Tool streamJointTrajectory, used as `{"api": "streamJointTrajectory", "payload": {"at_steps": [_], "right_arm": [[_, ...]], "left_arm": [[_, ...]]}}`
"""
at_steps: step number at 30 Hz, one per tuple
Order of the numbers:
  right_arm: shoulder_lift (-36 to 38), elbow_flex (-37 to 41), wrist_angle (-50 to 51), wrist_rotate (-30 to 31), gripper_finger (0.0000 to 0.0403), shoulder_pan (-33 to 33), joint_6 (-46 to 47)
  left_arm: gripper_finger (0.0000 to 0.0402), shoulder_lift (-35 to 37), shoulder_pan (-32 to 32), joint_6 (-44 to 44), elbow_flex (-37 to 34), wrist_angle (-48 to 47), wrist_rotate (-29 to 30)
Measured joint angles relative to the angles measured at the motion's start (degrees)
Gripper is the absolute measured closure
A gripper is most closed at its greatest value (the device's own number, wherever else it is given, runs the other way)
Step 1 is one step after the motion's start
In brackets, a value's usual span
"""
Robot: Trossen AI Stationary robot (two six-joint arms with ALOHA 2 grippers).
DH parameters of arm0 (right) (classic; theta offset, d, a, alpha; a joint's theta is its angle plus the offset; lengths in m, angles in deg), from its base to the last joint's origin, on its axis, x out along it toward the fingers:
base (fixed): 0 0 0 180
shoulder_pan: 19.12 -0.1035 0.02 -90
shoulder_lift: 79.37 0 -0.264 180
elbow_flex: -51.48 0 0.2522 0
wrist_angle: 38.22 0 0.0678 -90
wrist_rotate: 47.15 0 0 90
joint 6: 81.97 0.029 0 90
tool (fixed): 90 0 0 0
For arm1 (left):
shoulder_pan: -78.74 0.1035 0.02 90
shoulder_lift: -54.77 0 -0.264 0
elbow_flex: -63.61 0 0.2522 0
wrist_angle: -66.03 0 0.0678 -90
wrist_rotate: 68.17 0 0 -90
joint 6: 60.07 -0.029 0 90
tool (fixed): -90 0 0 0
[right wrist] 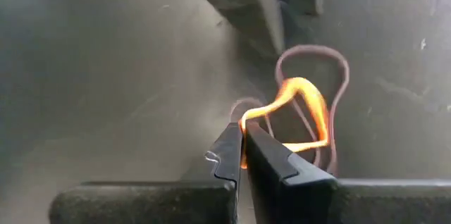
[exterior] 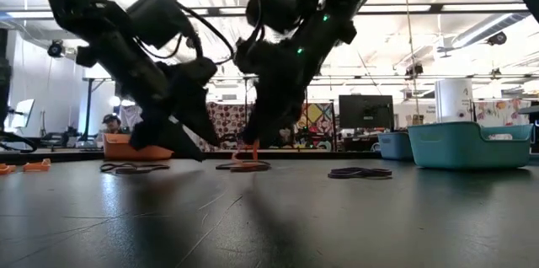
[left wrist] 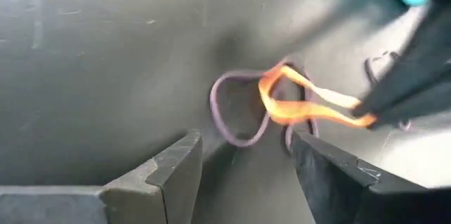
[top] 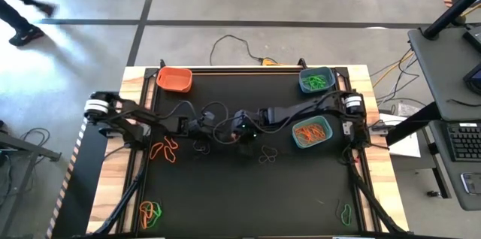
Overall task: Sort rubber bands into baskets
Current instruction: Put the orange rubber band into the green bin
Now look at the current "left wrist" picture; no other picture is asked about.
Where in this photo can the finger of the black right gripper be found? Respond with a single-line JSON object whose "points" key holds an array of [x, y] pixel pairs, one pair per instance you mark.
{"points": [[423, 51], [423, 107]]}

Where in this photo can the black table mat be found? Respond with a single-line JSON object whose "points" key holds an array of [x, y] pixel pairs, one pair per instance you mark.
{"points": [[105, 76]]}

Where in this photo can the orange rubber band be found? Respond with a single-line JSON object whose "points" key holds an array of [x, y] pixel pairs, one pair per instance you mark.
{"points": [[299, 109]]}

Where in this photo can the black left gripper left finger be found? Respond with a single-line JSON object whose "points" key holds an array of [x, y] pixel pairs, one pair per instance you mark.
{"points": [[141, 199]]}

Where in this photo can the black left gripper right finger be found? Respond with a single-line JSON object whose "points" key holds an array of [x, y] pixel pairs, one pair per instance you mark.
{"points": [[352, 196]]}

